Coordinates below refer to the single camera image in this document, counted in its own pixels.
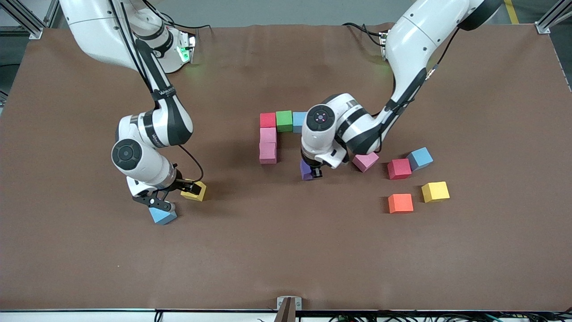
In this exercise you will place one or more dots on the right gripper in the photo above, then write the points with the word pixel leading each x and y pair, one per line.
pixel 182 184

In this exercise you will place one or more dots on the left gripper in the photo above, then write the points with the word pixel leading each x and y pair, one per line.
pixel 315 171

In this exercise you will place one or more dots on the purple foam cube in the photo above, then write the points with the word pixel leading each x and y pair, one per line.
pixel 305 172

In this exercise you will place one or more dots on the yellow foam cube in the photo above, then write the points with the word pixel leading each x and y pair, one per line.
pixel 435 191
pixel 199 193

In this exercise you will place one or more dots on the light blue foam cube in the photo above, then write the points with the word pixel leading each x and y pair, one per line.
pixel 420 158
pixel 298 120
pixel 163 217

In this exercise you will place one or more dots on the green foam cube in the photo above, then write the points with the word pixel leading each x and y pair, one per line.
pixel 284 120

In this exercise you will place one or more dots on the red foam cube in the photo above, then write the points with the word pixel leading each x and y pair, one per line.
pixel 268 120
pixel 399 168

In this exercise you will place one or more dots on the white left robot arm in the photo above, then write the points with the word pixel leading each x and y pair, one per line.
pixel 415 40

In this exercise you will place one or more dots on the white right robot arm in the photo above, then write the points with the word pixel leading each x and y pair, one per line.
pixel 103 31

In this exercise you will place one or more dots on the mauve pink foam cube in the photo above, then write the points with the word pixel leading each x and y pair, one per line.
pixel 366 162

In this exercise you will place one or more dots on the brown table cover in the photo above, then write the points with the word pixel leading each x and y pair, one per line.
pixel 286 250

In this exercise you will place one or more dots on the orange foam cube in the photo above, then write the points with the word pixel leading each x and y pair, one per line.
pixel 400 203

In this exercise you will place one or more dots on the aluminium frame post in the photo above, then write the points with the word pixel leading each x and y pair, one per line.
pixel 543 27
pixel 35 32

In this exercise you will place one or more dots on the aluminium frame strut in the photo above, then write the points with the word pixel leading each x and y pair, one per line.
pixel 52 12

